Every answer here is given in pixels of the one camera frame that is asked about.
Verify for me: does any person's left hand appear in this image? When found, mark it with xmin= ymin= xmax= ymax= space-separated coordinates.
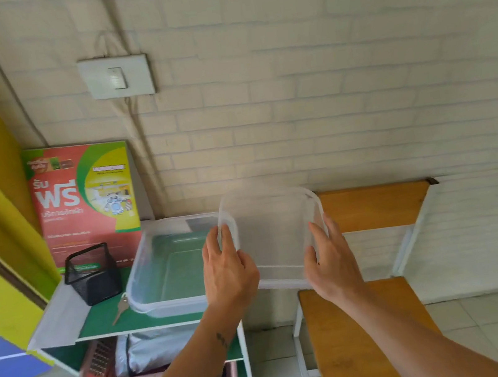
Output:
xmin=195 ymin=220 xmax=265 ymax=316

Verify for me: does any grey wall cable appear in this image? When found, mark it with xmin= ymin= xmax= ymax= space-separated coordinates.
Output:
xmin=0 ymin=0 xmax=51 ymax=155

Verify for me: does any person's right forearm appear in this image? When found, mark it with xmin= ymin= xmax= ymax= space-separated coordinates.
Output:
xmin=337 ymin=260 xmax=498 ymax=377

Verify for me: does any grey plastic bag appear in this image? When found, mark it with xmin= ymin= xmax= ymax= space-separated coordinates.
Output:
xmin=111 ymin=322 xmax=211 ymax=377

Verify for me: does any person's left forearm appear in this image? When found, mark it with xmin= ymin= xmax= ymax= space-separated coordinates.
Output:
xmin=96 ymin=297 xmax=256 ymax=377

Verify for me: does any white wall light switch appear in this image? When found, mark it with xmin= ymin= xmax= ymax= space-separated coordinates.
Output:
xmin=76 ymin=49 xmax=157 ymax=106

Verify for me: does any white and green shelf cabinet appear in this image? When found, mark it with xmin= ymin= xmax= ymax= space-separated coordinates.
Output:
xmin=10 ymin=206 xmax=253 ymax=377

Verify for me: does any red and green poster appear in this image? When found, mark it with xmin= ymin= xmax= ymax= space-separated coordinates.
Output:
xmin=20 ymin=134 xmax=148 ymax=280

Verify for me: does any black mesh pen holder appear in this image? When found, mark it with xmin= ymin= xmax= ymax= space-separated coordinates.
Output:
xmin=59 ymin=240 xmax=126 ymax=310

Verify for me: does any clear plastic tray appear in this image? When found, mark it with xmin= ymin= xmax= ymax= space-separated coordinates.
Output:
xmin=115 ymin=207 xmax=249 ymax=324

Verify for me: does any person's right hand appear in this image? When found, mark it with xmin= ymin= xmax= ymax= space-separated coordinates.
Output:
xmin=296 ymin=209 xmax=369 ymax=307

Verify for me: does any silver key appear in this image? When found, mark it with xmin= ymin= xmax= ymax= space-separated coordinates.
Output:
xmin=107 ymin=292 xmax=133 ymax=326

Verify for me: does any clear plastic container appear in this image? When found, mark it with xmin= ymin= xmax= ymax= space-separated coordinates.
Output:
xmin=212 ymin=178 xmax=337 ymax=302

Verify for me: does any wooden shelf with white frame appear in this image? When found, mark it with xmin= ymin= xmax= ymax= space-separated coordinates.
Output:
xmin=271 ymin=173 xmax=470 ymax=377

